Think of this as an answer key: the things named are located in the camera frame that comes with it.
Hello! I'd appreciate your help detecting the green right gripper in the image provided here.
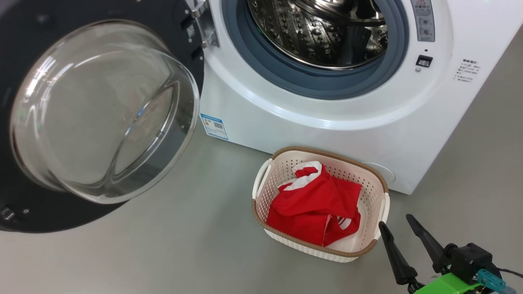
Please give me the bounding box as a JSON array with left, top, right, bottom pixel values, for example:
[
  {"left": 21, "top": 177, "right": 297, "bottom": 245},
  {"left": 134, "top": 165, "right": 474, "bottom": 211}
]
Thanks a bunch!
[{"left": 378, "top": 214, "right": 491, "bottom": 294}]

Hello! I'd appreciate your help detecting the red and white garment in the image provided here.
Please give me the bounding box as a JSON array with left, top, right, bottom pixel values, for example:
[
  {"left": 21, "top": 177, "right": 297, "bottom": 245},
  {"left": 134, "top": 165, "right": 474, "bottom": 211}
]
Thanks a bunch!
[{"left": 266, "top": 161, "right": 363, "bottom": 248}]

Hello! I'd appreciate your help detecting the black round glass washer door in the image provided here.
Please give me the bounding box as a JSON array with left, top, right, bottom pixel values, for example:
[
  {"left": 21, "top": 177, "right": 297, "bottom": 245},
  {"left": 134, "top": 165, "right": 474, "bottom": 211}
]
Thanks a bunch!
[{"left": 0, "top": 0, "right": 206, "bottom": 234}]

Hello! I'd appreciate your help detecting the cream perforated laundry basket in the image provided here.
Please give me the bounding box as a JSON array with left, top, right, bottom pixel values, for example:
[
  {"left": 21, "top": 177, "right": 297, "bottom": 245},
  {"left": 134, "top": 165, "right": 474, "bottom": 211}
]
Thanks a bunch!
[{"left": 252, "top": 146, "right": 391, "bottom": 263}]

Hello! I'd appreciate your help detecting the white washing machine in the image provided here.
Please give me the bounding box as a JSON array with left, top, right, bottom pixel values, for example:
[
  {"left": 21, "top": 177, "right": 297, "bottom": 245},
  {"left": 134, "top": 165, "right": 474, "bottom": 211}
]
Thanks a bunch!
[{"left": 198, "top": 0, "right": 523, "bottom": 196}]

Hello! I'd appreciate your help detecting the grey warning sticker on washer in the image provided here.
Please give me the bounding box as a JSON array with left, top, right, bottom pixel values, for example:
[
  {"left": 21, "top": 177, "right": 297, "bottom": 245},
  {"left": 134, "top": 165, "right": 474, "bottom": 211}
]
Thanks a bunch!
[{"left": 411, "top": 0, "right": 436, "bottom": 42}]

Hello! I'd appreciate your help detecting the blue energy label sticker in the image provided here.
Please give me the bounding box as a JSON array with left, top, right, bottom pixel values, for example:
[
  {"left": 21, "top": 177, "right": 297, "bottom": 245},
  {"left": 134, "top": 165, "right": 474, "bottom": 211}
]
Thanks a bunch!
[{"left": 200, "top": 114, "right": 229, "bottom": 141}]

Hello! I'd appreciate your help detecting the teal right camera connector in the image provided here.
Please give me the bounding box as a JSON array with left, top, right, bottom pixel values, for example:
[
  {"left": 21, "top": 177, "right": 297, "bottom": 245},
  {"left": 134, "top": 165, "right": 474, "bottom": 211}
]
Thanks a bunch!
[{"left": 476, "top": 269, "right": 517, "bottom": 294}]

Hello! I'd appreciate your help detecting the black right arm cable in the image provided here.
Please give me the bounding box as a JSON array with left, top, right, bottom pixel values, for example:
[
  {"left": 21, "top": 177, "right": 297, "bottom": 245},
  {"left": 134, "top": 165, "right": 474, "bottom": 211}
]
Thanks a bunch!
[{"left": 496, "top": 267, "right": 523, "bottom": 279}]

